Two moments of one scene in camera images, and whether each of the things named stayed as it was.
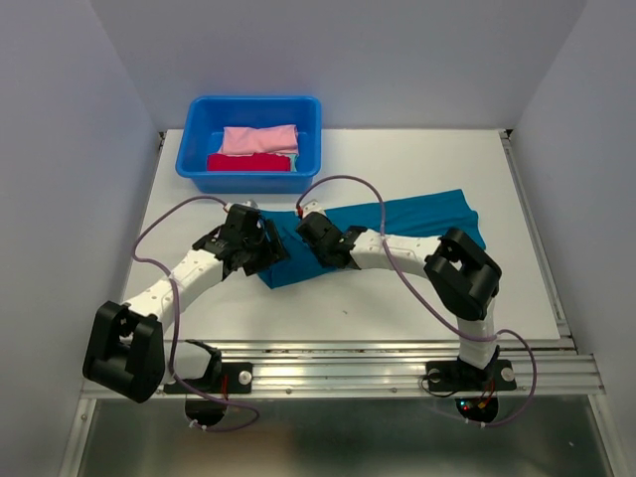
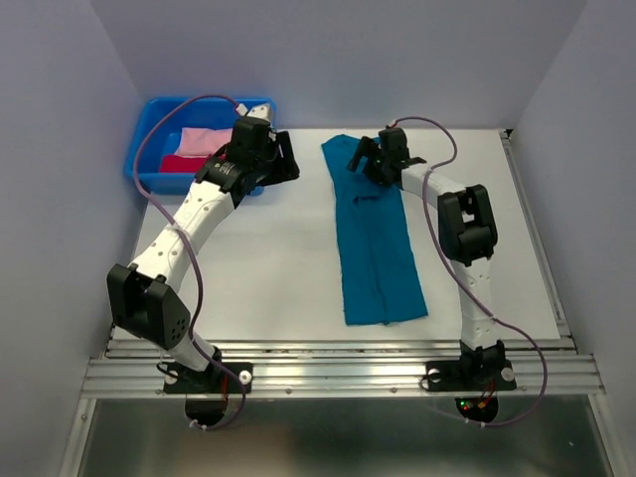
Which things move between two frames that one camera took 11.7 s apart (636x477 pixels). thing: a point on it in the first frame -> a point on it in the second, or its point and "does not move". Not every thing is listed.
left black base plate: x=236 y=378 does not move
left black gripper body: x=255 y=246 -> x=265 y=164
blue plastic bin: x=203 y=136 -> x=206 y=113
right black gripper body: x=321 y=256 -> x=379 y=163
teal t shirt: x=441 y=215 -> x=382 y=278
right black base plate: x=464 y=376 does not move
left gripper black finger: x=275 y=255 -> x=290 y=168
